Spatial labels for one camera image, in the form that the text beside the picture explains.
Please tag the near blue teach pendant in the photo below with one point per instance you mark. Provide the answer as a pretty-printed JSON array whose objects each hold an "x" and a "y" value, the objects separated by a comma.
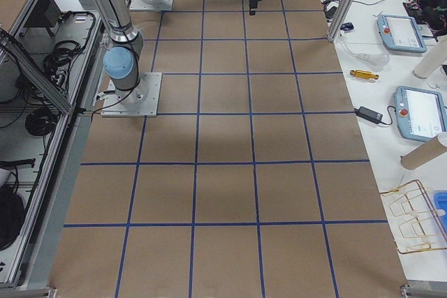
[{"x": 420, "y": 113}]

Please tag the white light bulb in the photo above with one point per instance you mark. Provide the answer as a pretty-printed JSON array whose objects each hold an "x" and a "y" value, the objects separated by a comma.
[{"x": 376, "y": 61}]

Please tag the metal cylinder connector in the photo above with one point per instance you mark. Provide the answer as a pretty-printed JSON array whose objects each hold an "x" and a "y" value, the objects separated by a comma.
[{"x": 364, "y": 75}]

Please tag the gold wire rack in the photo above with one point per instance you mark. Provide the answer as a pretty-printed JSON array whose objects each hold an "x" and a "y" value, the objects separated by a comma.
[{"x": 414, "y": 220}]

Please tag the blue teach pendant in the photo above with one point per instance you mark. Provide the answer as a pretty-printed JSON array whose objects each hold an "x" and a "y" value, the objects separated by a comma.
[
  {"x": 420, "y": 113},
  {"x": 400, "y": 34}
]

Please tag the near cardboard tube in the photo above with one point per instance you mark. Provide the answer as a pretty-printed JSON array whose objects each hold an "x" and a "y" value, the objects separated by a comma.
[{"x": 425, "y": 153}]

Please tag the blue plastic tray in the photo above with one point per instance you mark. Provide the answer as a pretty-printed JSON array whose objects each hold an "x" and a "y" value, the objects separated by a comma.
[{"x": 440, "y": 203}]

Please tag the far blue teach pendant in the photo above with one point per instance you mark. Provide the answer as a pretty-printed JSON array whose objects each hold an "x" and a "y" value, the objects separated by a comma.
[{"x": 400, "y": 34}]

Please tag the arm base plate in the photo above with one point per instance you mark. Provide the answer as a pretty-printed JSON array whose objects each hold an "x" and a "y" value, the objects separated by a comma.
[
  {"x": 150, "y": 5},
  {"x": 143, "y": 101}
]

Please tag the aluminium frame rail left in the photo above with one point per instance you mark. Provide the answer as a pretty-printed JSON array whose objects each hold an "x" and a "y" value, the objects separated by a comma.
[{"x": 33, "y": 72}]

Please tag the black power adapter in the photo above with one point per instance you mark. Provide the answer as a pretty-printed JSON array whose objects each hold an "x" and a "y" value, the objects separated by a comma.
[{"x": 368, "y": 114}]

